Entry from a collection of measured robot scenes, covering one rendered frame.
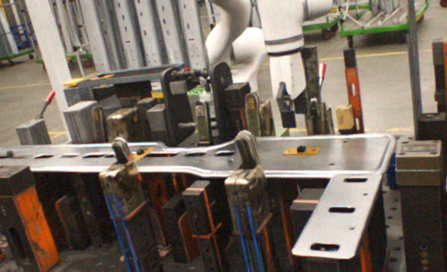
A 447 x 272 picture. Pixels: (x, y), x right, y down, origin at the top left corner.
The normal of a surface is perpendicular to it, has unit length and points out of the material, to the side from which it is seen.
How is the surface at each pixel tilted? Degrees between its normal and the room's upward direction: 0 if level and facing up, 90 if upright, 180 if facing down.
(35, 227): 90
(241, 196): 90
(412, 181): 89
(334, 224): 0
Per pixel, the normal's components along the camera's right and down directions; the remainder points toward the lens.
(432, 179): -0.42, 0.35
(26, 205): 0.89, -0.03
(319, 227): -0.19, -0.93
